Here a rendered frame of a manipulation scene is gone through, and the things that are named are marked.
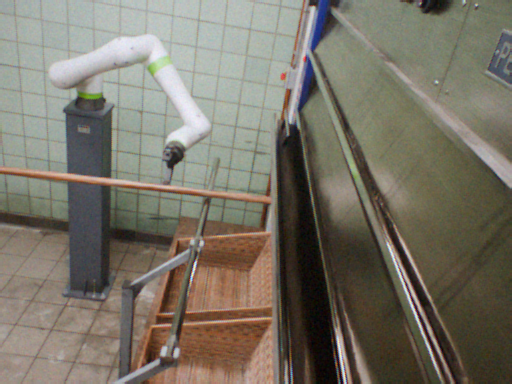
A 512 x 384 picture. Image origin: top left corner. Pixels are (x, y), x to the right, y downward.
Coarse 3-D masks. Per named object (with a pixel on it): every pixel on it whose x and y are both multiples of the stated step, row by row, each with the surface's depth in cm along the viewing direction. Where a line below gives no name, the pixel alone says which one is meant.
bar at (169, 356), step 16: (208, 208) 179; (192, 240) 159; (176, 256) 162; (192, 256) 150; (160, 272) 163; (192, 272) 144; (128, 288) 165; (128, 304) 169; (128, 320) 172; (176, 320) 125; (128, 336) 176; (176, 336) 120; (128, 352) 180; (176, 352) 116; (128, 368) 184; (144, 368) 119; (160, 368) 117
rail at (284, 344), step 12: (276, 120) 199; (276, 132) 186; (276, 144) 175; (276, 156) 165; (276, 168) 156; (276, 180) 147; (276, 192) 140; (276, 204) 134; (276, 216) 128; (276, 228) 123; (276, 240) 118; (276, 252) 114; (276, 264) 110; (276, 276) 106; (288, 312) 95; (288, 324) 92; (288, 336) 89; (288, 348) 86; (288, 360) 84; (288, 372) 81
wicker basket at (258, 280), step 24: (216, 240) 234; (240, 240) 234; (264, 240) 234; (216, 264) 242; (240, 264) 241; (264, 264) 223; (168, 288) 219; (192, 288) 226; (216, 288) 229; (240, 288) 232; (264, 288) 209; (192, 312) 186; (216, 312) 186; (240, 312) 216; (264, 312) 186
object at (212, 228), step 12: (180, 228) 271; (192, 228) 273; (216, 228) 277; (228, 228) 279; (240, 228) 281; (252, 228) 283; (228, 240) 268; (216, 252) 256; (228, 252) 257; (156, 300) 216; (204, 300) 221; (156, 312) 209; (168, 312) 210; (144, 336) 196; (132, 372) 180
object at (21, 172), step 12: (0, 168) 175; (12, 168) 176; (24, 168) 177; (60, 180) 179; (72, 180) 178; (84, 180) 178; (96, 180) 179; (108, 180) 180; (120, 180) 180; (168, 192) 183; (180, 192) 182; (192, 192) 183; (204, 192) 183; (216, 192) 184; (228, 192) 185
